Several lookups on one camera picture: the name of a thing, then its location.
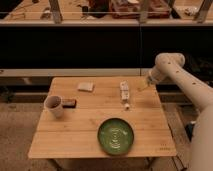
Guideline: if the wooden folding table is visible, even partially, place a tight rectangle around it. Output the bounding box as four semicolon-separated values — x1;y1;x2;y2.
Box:
28;77;176;158

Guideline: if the green ceramic bowl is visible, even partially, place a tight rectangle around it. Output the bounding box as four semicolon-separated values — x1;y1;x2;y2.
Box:
97;118;134;156

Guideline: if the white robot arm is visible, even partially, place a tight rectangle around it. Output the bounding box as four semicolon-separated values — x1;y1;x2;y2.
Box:
145;53;213;171

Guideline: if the dark brown block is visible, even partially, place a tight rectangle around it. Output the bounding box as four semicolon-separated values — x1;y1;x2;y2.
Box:
62;99;77;108

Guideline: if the background workbench shelf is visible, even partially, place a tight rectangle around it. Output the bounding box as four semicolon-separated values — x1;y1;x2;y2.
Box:
0;0;213;26

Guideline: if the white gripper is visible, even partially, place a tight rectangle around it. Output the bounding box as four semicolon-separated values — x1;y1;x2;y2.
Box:
138;67;165;92

